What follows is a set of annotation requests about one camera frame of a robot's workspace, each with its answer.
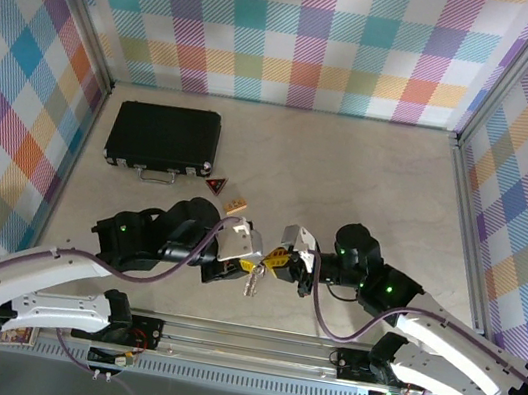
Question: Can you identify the aluminium frame post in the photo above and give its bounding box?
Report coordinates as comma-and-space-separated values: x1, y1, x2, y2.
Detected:
19, 0, 130, 95
451, 0, 528, 159

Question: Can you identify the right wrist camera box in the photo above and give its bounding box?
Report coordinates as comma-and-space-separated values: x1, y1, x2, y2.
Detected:
275, 221, 322, 274

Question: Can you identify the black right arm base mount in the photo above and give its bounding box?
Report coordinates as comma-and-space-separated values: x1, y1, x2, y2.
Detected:
332, 345, 434, 395

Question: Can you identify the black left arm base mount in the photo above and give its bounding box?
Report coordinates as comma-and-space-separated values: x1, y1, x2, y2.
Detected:
90, 305, 167, 354

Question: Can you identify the black triangle tile red print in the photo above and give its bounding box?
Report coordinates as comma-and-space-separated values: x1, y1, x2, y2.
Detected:
202, 175, 228, 198

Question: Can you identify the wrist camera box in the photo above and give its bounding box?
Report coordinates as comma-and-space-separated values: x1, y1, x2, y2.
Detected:
275, 221, 322, 274
212, 213, 271, 268

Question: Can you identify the chrome briefcase handle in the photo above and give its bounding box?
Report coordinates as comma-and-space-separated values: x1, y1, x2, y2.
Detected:
137, 167, 179, 189

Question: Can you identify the wide aluminium mounting rail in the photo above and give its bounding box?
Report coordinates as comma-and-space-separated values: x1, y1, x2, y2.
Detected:
32, 290, 528, 395

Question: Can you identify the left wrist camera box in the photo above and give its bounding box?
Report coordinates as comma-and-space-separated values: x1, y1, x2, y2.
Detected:
212, 213, 271, 268

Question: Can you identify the perforated metal strip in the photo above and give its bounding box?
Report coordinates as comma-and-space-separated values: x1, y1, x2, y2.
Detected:
22, 335, 374, 395

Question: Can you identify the silver metal chain piece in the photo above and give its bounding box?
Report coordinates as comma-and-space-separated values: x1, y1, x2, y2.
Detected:
240, 269, 265, 301

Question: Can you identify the colourful printed card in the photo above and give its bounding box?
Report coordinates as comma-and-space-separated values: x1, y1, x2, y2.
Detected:
0, 323, 38, 349

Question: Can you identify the black ribbed briefcase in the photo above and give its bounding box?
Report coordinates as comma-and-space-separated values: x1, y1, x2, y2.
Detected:
100, 94, 225, 185

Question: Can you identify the aluminium frame rail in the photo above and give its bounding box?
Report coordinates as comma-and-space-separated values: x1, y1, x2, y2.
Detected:
21, 79, 114, 279
415, 131, 528, 349

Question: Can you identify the small wooden block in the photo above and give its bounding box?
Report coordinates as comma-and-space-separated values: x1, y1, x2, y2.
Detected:
221, 194, 250, 218

